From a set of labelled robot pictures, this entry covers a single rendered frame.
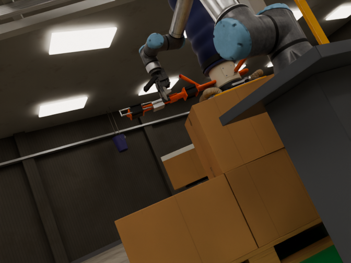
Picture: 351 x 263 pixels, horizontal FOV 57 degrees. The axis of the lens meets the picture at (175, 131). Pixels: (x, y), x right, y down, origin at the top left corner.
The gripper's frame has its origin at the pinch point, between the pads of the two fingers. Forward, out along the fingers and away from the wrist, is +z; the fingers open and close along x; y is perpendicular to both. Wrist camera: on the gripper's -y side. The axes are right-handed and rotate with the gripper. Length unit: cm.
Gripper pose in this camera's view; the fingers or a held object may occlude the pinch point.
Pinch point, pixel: (165, 102)
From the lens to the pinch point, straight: 192.4
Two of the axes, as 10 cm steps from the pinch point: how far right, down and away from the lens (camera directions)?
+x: -1.0, 2.6, 9.6
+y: 9.1, -3.6, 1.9
